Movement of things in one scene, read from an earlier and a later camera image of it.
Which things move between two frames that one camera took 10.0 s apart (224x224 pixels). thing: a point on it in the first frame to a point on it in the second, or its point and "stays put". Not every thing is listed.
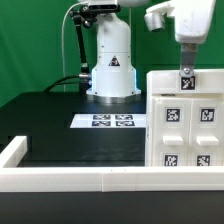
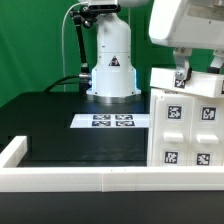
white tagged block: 172,137 stays put
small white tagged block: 172,82 stays put
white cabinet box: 178,84 to 185,130
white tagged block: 206,140 stays put
